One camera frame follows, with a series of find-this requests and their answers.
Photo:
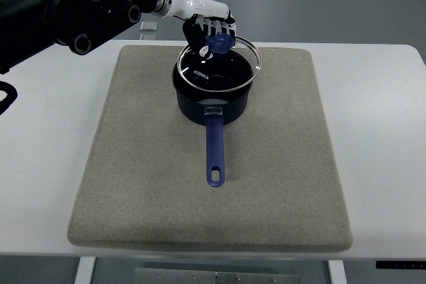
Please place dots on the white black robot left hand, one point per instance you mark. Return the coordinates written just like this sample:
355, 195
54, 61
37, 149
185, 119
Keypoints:
208, 25

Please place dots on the glass pot lid blue knob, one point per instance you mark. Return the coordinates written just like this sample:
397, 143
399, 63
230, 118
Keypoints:
224, 72

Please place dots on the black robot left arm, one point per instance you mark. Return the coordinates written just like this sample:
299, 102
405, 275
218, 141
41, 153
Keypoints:
31, 26

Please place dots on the lower floor socket plate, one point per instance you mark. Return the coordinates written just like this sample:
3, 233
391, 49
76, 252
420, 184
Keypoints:
148, 37

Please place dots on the beige fabric mat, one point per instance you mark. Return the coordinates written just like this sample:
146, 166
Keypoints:
156, 181

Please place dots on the metal plate under table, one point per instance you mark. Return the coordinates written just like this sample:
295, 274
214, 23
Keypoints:
152, 275

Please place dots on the white table leg left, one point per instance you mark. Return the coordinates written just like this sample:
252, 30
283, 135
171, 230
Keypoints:
85, 270

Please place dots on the white table leg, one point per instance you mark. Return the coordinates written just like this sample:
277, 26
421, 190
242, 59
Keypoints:
85, 270
337, 272

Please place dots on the white table leg right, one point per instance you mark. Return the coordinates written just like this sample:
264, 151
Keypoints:
337, 272

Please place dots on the black table control panel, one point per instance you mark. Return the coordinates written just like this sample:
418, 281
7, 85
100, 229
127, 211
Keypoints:
410, 265

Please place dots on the dark saucepan with blue handle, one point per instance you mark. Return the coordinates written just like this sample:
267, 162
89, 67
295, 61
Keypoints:
212, 110

